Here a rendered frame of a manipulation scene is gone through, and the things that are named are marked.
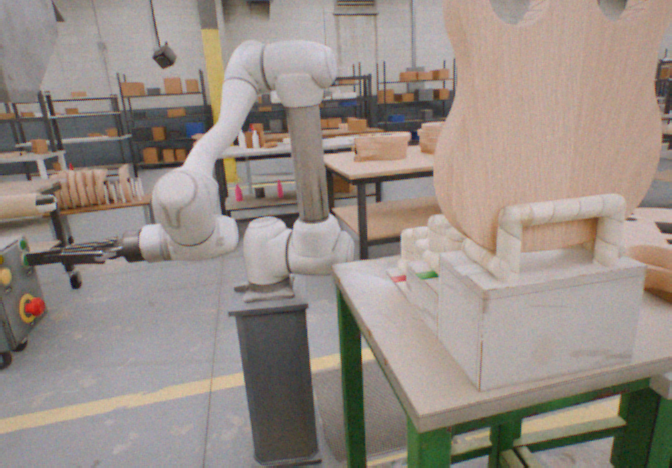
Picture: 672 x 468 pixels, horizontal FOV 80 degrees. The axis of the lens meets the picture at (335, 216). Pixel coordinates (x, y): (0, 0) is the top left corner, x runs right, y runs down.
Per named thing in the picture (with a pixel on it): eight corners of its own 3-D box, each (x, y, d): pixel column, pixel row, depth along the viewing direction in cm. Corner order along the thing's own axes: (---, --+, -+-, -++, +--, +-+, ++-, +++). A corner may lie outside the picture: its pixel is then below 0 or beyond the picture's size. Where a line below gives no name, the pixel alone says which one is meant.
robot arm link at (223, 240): (174, 230, 101) (161, 205, 90) (237, 222, 105) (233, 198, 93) (176, 270, 97) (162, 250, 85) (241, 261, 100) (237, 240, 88)
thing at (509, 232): (503, 283, 58) (507, 221, 55) (490, 274, 61) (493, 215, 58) (523, 280, 58) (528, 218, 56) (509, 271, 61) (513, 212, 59)
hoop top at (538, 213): (506, 231, 55) (508, 209, 54) (493, 225, 58) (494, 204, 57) (630, 216, 59) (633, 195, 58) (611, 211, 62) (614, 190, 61)
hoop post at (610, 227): (604, 268, 60) (613, 208, 58) (587, 260, 63) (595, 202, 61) (622, 265, 61) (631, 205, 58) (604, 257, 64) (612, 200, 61)
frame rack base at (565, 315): (481, 395, 60) (486, 291, 56) (435, 339, 75) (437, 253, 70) (632, 362, 66) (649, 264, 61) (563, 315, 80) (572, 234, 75)
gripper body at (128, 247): (143, 266, 90) (98, 272, 89) (151, 253, 98) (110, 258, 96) (136, 235, 88) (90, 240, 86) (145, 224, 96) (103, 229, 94)
